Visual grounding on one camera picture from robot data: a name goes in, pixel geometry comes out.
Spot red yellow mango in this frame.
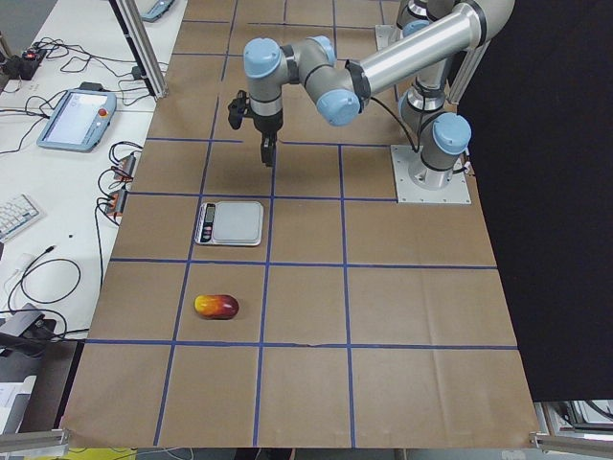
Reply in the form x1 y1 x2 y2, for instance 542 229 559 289
193 294 239 320

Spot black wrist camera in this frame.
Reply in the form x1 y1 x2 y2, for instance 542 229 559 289
228 90 251 130

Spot black looped cable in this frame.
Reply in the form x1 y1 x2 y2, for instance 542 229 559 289
8 244 82 312

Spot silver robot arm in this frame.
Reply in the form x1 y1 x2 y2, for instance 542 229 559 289
397 0 456 38
228 1 514 167

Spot silver digital kitchen scale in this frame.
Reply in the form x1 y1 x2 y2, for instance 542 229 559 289
193 201 264 246

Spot white keyboard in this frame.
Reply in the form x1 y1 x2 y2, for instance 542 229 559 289
1 194 45 243

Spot blue teach pendant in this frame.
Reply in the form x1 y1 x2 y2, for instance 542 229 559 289
36 89 117 152
140 0 175 23

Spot aluminium frame post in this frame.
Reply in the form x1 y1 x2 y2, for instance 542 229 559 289
109 0 168 100

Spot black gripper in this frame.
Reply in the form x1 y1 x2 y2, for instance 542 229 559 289
253 114 283 167

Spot orange black connector module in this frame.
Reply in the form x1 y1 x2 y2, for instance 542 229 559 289
112 153 137 183

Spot black electronics box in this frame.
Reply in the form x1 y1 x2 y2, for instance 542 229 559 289
1 48 47 81

